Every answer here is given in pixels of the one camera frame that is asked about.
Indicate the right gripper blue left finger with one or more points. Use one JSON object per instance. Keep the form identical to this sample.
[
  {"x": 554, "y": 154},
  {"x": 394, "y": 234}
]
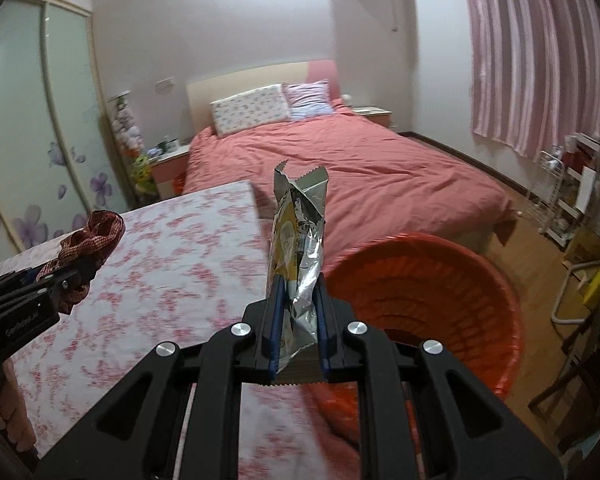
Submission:
[{"x": 276, "y": 308}]

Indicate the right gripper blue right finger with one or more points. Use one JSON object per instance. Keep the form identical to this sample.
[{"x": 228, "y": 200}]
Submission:
[{"x": 322, "y": 331}]

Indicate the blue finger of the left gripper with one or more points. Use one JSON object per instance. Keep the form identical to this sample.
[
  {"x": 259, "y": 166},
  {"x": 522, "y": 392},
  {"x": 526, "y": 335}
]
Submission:
[{"x": 30, "y": 275}]

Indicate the silver yellow snack bag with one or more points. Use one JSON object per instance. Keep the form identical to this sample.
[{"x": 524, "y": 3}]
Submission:
[{"x": 297, "y": 254}]

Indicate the brown knit scrunchie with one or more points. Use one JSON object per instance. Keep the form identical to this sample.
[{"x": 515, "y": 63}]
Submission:
[{"x": 85, "y": 250}]

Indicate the orange plastic laundry basket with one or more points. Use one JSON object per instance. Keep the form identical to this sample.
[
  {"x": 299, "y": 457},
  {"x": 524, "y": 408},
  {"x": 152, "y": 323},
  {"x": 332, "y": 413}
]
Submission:
[{"x": 417, "y": 286}]

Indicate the flower print sliding wardrobe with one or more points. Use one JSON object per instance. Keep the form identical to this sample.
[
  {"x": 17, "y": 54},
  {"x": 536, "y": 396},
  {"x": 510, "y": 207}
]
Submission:
[{"x": 57, "y": 156}]

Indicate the salmon pink duvet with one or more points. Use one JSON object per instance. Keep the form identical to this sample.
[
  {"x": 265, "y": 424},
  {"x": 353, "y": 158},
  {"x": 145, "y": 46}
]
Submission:
[{"x": 379, "y": 183}]

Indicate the floral pink white tablecloth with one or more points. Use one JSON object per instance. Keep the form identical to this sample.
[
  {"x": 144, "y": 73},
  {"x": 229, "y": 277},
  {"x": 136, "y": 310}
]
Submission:
[{"x": 184, "y": 268}]

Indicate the hanging plush toys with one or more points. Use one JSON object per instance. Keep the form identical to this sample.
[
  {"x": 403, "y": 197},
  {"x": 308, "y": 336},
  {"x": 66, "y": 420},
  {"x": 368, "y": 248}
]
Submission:
[{"x": 131, "y": 146}]

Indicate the pink white nightstand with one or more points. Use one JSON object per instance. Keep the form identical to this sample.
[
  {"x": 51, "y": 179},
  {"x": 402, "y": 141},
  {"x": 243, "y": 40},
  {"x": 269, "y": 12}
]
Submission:
[{"x": 169, "y": 172}]

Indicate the right side nightstand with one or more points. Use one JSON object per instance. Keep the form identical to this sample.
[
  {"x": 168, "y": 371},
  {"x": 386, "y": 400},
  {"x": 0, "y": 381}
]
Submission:
[{"x": 375, "y": 114}]

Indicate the striped pink pillow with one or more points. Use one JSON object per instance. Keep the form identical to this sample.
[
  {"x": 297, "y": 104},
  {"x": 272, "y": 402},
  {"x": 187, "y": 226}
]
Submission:
[{"x": 308, "y": 100}]

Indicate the white mug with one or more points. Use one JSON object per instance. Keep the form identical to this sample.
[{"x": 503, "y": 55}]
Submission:
[{"x": 172, "y": 145}]

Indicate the floral white pillow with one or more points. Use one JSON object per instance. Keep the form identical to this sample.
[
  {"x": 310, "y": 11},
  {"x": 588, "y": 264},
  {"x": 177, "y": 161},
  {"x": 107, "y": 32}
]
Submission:
[{"x": 249, "y": 109}]

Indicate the pink striped curtain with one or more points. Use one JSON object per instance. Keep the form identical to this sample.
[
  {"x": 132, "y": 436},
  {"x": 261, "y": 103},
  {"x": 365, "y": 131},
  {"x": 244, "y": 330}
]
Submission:
[{"x": 535, "y": 71}]

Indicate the white wire rack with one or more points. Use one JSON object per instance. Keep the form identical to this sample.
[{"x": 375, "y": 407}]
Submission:
[{"x": 549, "y": 202}]

